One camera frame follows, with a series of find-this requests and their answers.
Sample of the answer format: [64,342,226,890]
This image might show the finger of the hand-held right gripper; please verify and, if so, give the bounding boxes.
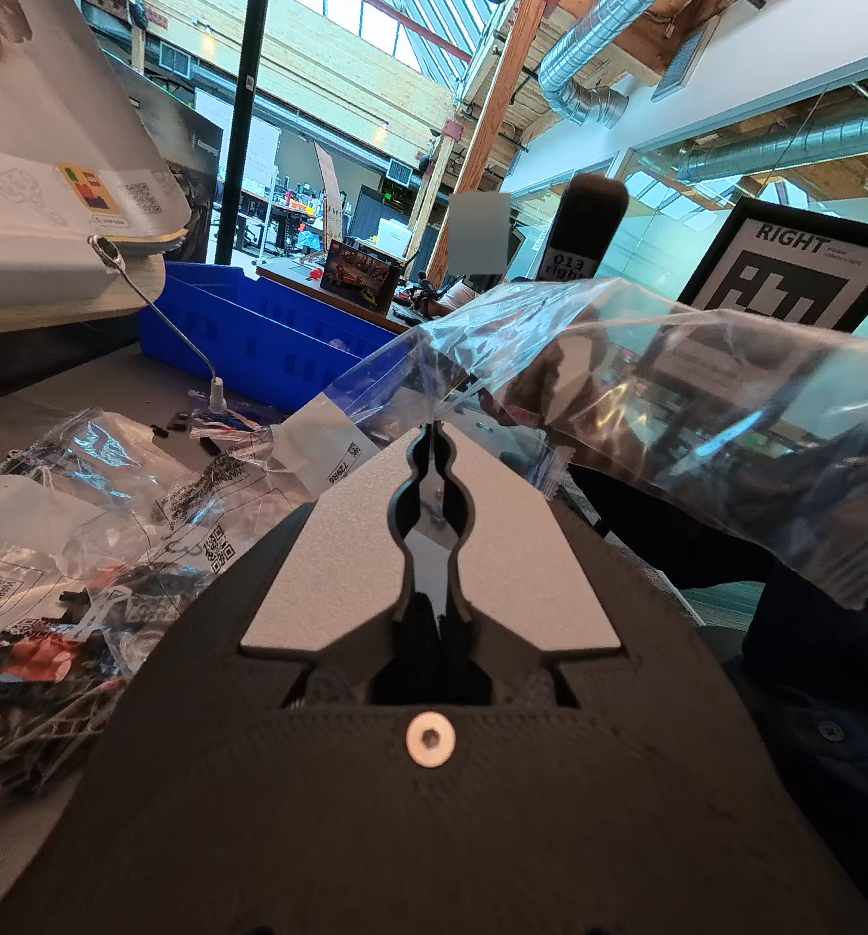
[432,382,495,426]

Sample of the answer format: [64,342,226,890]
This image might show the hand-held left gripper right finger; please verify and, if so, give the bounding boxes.
[435,424,622,706]

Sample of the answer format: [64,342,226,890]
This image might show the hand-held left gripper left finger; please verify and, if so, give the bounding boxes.
[240,424,438,706]

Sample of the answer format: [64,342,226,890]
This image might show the clear bag white strip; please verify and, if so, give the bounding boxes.
[272,276,868,612]

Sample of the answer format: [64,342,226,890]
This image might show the person's right forearm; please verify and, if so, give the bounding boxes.
[569,464,779,590]

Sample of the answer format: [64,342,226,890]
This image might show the red lego set box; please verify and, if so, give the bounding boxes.
[320,238,404,315]

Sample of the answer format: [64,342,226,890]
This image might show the large clear lego parts bag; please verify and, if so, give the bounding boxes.
[0,408,312,622]

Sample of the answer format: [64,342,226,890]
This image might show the dark lego set box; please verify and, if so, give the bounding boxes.
[105,55,226,265]

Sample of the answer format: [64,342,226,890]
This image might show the crumpled clear plastic bag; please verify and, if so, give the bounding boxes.
[187,389,283,448]

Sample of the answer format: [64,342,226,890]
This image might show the wooden background desk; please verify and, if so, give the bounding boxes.
[256,262,407,335]

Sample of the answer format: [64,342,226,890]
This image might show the blue plastic bin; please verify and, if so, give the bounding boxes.
[138,260,414,415]

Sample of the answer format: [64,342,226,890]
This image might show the clear bag black orange parts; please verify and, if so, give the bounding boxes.
[0,562,212,808]

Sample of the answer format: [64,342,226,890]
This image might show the person's torso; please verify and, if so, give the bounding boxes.
[726,562,868,935]

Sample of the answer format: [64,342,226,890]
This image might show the black vertical pole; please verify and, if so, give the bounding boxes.
[213,0,270,267]

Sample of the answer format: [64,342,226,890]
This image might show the instruction booklet stack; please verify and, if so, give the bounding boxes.
[0,0,194,254]

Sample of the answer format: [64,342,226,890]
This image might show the wooden support post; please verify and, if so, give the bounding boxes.
[425,0,546,291]

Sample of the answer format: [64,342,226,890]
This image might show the silver ventilation duct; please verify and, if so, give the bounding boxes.
[677,93,868,185]
[538,0,659,130]

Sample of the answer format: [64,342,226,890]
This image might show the grey cable white plug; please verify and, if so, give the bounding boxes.
[88,234,232,419]

